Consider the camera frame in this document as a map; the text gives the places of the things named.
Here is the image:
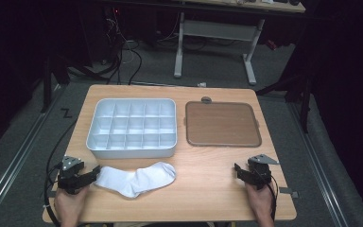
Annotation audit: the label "metal floor rail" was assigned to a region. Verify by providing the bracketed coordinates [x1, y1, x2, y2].
[0, 84, 63, 221]
[286, 101, 351, 227]

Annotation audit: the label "person's right hand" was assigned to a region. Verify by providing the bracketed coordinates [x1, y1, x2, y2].
[244, 182, 277, 222]

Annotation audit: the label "red object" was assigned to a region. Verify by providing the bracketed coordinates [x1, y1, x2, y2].
[266, 39, 279, 52]

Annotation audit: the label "brown flat tray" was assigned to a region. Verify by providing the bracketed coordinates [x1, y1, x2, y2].
[183, 100, 263, 148]

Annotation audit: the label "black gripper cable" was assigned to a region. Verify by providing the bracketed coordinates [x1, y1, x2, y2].
[264, 173, 280, 222]
[43, 119, 78, 227]

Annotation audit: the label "person's left hand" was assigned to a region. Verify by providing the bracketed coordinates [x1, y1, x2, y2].
[54, 184, 91, 222]

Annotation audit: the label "white sock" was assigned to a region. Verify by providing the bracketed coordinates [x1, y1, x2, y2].
[93, 161, 177, 200]

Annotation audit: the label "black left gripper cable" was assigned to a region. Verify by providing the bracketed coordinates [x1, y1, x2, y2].
[43, 119, 78, 227]

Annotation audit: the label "black metal stand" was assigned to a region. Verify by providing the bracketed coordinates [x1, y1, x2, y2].
[40, 53, 72, 114]
[255, 74, 314, 134]

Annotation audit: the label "black floor cables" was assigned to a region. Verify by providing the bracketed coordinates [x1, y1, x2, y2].
[65, 8, 144, 87]

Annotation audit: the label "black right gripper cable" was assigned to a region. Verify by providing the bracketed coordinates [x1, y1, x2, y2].
[264, 173, 280, 222]

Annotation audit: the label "desk with white legs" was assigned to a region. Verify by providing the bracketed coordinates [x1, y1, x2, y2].
[173, 0, 306, 86]

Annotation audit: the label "white compartment storage box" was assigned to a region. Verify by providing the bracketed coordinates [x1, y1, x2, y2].
[85, 97, 179, 160]

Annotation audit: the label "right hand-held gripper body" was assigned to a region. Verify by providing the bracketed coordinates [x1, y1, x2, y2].
[246, 153, 280, 191]

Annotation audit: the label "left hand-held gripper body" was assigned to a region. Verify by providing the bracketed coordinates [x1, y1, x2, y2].
[57, 154, 92, 195]

